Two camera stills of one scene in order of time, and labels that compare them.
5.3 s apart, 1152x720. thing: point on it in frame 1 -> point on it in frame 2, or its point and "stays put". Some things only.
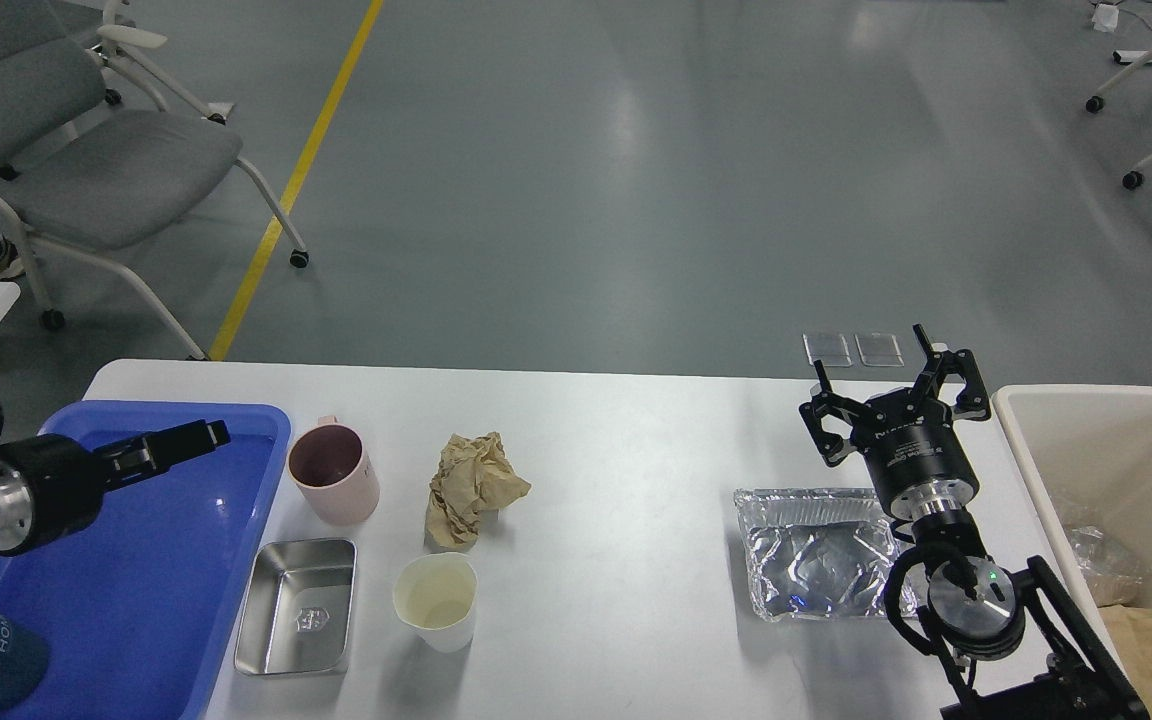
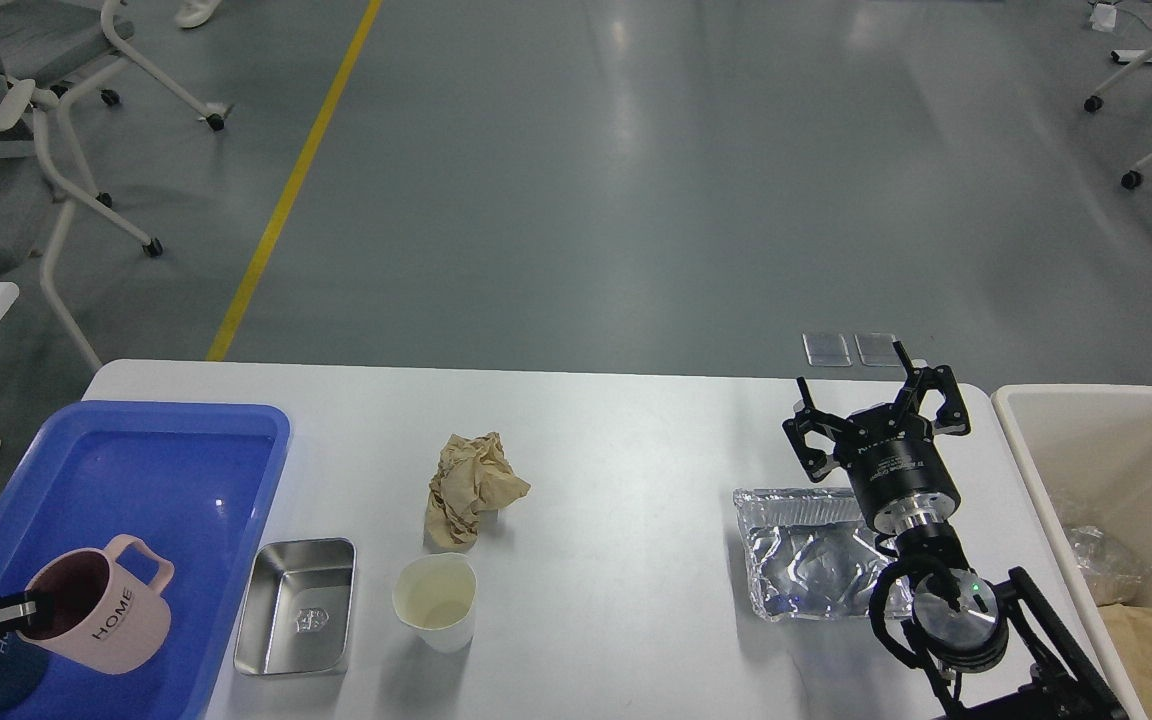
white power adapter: (1106, 18) stays put
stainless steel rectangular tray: (297, 612) stays put
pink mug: (332, 470) -> (101, 616)
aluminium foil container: (820, 553) stays put
